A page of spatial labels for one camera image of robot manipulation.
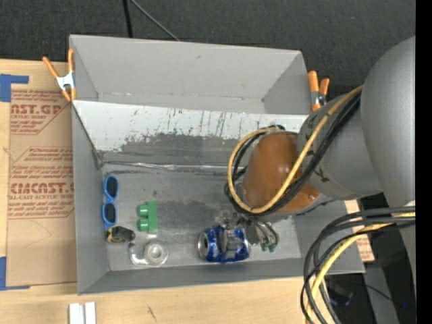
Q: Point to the grey metal bin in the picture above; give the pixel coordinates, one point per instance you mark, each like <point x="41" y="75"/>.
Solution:
<point x="189" y="194"/>

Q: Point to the blue sunglasses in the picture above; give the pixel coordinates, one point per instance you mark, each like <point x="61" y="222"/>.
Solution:
<point x="110" y="211"/>

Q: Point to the brown cardboard board red print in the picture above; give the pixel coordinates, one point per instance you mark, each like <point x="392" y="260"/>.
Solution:
<point x="37" y="235"/>

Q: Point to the clear plastic tape dispenser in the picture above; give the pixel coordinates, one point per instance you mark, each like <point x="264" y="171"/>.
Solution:
<point x="155" y="253"/>

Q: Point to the green toy building block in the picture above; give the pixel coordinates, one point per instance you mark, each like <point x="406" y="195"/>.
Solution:
<point x="152" y="214"/>

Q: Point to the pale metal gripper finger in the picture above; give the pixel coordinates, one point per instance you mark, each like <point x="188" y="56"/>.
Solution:
<point x="223" y="238"/>
<point x="233" y="245"/>

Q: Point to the black and yellow tape measure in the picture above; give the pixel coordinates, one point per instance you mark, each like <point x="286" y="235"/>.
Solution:
<point x="119" y="235"/>

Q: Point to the blue crushed drink can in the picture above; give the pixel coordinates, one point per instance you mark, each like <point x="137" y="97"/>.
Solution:
<point x="211" y="248"/>

